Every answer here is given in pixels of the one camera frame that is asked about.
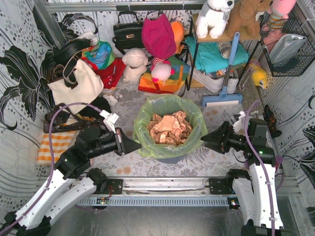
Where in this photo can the metal rod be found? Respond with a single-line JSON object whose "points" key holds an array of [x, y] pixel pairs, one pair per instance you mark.
{"points": [[255, 114]]}

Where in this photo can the brown patterned bag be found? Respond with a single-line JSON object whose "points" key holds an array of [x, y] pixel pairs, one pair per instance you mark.
{"points": [[66, 120]]}

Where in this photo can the brown teddy bear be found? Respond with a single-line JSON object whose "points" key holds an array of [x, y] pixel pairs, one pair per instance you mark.
{"points": [[245, 13]]}

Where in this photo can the white plush dog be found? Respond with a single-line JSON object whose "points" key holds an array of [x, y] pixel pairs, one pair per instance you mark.
{"points": [[213, 17]]}

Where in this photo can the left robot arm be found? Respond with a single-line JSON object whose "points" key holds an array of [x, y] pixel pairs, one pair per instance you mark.
{"points": [[70, 180]]}

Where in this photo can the pink white plush toy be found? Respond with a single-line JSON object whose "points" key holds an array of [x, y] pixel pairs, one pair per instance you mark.
{"points": [[161, 69]]}

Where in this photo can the silver foil pouch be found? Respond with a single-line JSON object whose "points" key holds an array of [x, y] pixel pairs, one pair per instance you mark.
{"points": [[286, 47]]}

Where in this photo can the rainbow striped cloth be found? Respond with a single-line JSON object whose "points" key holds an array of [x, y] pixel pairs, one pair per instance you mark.
{"points": [[174, 83]]}

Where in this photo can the green plastic trash bag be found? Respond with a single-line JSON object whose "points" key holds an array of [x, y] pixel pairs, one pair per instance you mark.
{"points": [[167, 105]]}

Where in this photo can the white plush sheep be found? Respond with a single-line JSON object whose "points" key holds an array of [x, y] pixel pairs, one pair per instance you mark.
{"points": [[136, 65]]}

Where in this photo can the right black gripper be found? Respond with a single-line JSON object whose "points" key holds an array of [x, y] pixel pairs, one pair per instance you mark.
{"points": [[224, 137]]}

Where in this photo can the white sneakers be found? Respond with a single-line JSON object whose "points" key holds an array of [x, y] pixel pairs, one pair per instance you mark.
{"points": [[215, 85]]}

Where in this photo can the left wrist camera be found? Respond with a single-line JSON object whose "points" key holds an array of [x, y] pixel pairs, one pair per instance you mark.
{"points": [[109, 120]]}

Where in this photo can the magenta cloth bag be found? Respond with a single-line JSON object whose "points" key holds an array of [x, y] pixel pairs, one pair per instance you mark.
{"points": [[158, 37]]}

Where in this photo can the yellow plush duck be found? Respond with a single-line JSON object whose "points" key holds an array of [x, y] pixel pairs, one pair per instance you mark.
{"points": [[258, 74]]}

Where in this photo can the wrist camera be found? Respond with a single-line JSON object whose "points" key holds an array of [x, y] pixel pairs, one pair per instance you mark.
{"points": [[238, 121], [109, 120]]}

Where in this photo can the blue trash bin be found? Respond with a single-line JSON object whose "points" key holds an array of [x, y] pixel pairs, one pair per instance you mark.
{"points": [[173, 160]]}

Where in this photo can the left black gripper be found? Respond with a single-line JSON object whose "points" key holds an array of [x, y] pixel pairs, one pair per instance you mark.
{"points": [[120, 141]]}

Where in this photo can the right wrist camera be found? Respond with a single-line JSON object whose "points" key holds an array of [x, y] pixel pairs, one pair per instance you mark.
{"points": [[238, 121]]}

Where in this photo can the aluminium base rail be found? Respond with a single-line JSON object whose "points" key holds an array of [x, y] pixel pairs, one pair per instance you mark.
{"points": [[166, 186]]}

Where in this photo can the orange plush toy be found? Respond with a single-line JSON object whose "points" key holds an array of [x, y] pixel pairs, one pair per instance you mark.
{"points": [[178, 31]]}

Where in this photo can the black round hat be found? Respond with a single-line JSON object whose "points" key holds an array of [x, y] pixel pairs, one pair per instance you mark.
{"points": [[63, 55]]}

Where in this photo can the blue floor sweeper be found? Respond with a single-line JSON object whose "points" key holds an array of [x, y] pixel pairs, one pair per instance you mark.
{"points": [[223, 98]]}

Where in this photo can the black leather handbag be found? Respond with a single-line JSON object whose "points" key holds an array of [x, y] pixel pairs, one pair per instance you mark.
{"points": [[128, 36]]}

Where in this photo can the orange checkered towel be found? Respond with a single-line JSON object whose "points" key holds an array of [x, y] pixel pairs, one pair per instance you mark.
{"points": [[60, 143]]}

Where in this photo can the teal folded cloth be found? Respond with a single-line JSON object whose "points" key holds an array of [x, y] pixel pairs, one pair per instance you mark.
{"points": [[209, 59]]}

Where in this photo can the striped colourful sock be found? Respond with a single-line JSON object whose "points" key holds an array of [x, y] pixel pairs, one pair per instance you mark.
{"points": [[279, 160]]}

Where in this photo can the black metal shelf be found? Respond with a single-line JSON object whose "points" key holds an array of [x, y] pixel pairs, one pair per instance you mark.
{"points": [[192, 83]]}

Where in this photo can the black wire basket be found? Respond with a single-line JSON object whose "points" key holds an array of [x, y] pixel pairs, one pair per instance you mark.
{"points": [[297, 65]]}

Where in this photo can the red cloth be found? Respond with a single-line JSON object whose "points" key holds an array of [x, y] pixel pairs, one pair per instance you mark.
{"points": [[111, 75]]}

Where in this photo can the small white plush toy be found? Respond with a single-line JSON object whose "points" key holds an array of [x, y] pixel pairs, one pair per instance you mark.
{"points": [[113, 100]]}

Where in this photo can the white canvas tote bag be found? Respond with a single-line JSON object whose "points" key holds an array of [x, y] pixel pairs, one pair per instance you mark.
{"points": [[87, 88]]}

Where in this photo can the crumpled brown paper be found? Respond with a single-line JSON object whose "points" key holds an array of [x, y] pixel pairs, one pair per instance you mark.
{"points": [[171, 129]]}

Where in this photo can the colourful printed bag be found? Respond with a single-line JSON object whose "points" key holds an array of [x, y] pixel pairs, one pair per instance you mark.
{"points": [[100, 56]]}

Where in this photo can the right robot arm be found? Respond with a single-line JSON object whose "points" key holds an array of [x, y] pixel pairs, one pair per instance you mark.
{"points": [[255, 187]]}

